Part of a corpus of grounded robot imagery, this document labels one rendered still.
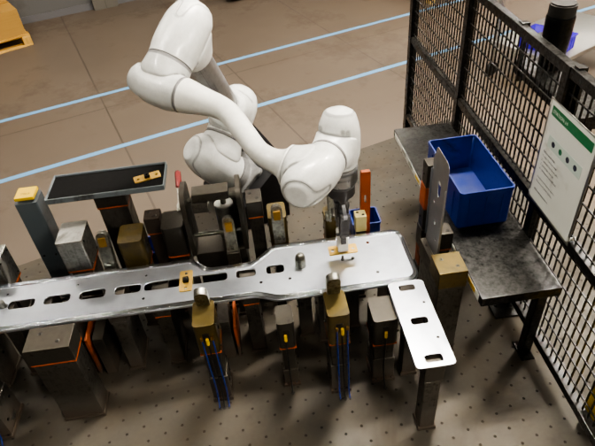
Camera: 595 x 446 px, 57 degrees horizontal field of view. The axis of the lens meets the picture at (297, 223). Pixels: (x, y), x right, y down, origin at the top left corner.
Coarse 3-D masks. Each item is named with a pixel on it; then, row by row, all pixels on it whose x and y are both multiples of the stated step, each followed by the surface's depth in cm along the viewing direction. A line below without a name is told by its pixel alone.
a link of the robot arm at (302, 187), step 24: (192, 96) 146; (216, 96) 145; (240, 120) 138; (240, 144) 135; (264, 144) 131; (312, 144) 127; (264, 168) 130; (288, 168) 123; (312, 168) 120; (336, 168) 125; (288, 192) 121; (312, 192) 120
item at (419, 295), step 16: (416, 288) 152; (400, 304) 148; (416, 304) 147; (432, 304) 147; (400, 320) 143; (432, 320) 143; (416, 336) 139; (432, 336) 139; (416, 352) 135; (432, 352) 135; (448, 352) 135
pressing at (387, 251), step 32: (288, 256) 166; (320, 256) 164; (352, 256) 164; (384, 256) 162; (0, 288) 164; (32, 288) 163; (64, 288) 162; (96, 288) 161; (160, 288) 159; (192, 288) 158; (224, 288) 157; (256, 288) 156; (288, 288) 155; (320, 288) 154; (352, 288) 154; (0, 320) 154; (32, 320) 153; (64, 320) 152
